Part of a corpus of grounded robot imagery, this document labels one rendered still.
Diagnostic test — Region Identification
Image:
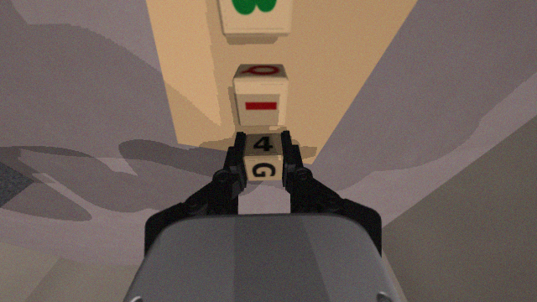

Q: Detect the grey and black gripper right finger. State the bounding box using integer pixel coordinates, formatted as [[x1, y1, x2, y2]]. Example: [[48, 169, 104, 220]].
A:
[[281, 131, 382, 258]]

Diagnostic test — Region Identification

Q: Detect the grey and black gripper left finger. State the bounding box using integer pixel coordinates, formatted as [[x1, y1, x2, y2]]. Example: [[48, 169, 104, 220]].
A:
[[144, 132, 247, 256]]

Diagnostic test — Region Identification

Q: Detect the tan flat mat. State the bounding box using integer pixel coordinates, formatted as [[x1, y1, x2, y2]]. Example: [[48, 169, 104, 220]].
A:
[[146, 0, 418, 164]]

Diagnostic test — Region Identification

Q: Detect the beige letter block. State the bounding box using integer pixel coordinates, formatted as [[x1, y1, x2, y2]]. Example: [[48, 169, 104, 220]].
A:
[[232, 64, 289, 127], [216, 0, 293, 37], [243, 133, 284, 181]]

